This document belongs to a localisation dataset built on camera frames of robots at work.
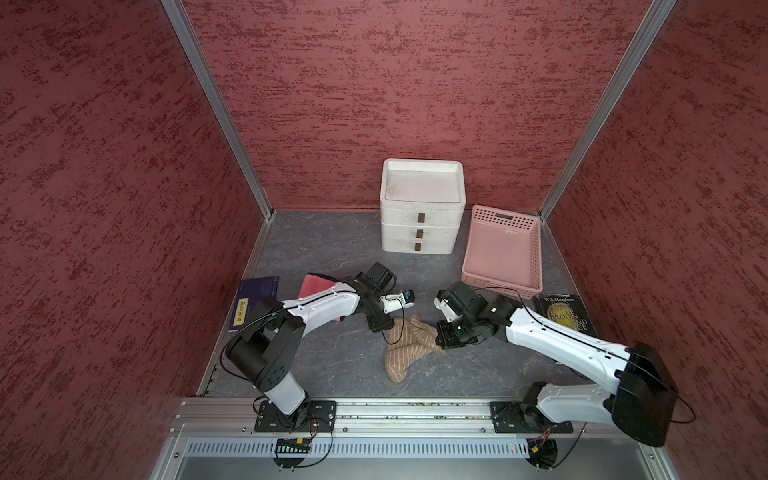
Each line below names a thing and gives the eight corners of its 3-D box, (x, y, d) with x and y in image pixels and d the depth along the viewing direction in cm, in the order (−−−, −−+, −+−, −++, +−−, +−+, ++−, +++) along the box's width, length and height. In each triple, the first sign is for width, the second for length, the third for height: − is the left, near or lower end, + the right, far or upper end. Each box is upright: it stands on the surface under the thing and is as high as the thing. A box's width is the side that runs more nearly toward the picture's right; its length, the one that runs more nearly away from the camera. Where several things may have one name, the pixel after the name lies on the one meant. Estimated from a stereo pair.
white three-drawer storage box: (382, 255, 109) (379, 204, 89) (383, 211, 125) (381, 158, 104) (456, 256, 110) (472, 204, 89) (449, 211, 125) (460, 158, 104)
